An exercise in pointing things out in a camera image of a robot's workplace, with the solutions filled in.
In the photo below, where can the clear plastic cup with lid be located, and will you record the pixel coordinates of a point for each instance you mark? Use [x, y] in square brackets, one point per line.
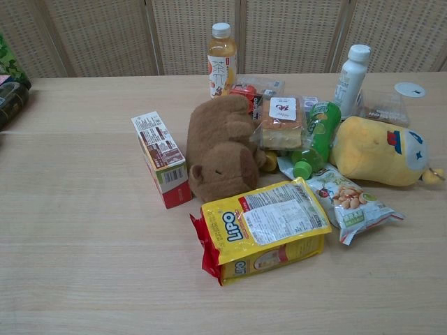
[391, 104]

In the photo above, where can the small white blue packet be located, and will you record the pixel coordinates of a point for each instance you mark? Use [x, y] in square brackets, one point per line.
[309, 102]

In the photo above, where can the wrapped sponge cake slice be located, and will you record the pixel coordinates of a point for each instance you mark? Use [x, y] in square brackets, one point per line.
[281, 125]

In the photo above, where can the yellow plush toy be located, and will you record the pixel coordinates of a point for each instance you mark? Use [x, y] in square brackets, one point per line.
[377, 150]

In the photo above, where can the yellow Lipo biscuit bag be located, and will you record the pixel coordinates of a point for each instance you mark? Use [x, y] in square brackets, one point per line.
[260, 227]

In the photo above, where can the peanut snack pouch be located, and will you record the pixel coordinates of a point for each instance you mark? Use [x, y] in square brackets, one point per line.
[349, 200]

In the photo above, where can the green drink bottle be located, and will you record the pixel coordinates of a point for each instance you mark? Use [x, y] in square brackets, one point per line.
[316, 139]

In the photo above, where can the red and white carton box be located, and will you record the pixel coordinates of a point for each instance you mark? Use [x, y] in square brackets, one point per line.
[162, 158]

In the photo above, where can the orange tea bottle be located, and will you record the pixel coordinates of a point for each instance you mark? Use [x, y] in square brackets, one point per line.
[221, 63]

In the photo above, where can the white yogurt bottle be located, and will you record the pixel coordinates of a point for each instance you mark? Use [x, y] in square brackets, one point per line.
[352, 82]

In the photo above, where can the brown capybara plush toy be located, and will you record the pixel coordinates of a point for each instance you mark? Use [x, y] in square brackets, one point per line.
[220, 150]

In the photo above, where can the rattan folding screen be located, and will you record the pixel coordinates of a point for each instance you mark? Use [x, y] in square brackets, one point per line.
[223, 35]

